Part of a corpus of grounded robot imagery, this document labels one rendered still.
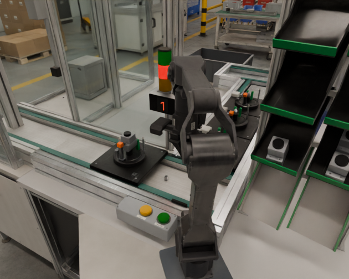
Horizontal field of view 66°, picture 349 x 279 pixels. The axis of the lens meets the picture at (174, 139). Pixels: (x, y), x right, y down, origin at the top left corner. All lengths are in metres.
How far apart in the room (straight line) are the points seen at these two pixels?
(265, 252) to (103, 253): 0.54
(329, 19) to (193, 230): 0.57
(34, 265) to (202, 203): 1.77
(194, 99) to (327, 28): 0.41
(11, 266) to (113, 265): 1.33
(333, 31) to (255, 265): 0.70
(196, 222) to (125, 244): 0.49
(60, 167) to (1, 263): 1.18
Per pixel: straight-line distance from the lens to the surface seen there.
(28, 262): 2.20
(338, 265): 1.09
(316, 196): 0.94
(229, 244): 1.01
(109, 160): 1.18
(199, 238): 0.61
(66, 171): 1.21
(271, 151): 0.78
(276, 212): 0.92
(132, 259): 0.97
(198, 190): 0.47
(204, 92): 0.44
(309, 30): 0.73
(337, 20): 0.76
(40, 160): 1.31
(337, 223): 0.94
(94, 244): 1.03
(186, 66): 0.57
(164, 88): 1.03
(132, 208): 0.97
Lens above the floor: 1.67
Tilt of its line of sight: 33 degrees down
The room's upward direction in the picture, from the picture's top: straight up
